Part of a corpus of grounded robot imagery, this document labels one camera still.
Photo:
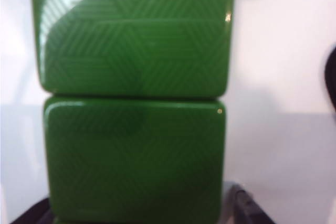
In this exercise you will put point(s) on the green-backed white mahjong tile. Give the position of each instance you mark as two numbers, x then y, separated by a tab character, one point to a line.
131	161
136	45

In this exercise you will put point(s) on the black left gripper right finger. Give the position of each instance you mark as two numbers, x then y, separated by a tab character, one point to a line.
240	205

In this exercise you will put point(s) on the black rectangular desk mat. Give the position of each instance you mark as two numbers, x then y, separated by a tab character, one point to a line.
331	82

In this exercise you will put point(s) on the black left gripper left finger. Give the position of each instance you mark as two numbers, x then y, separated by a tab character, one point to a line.
34	214

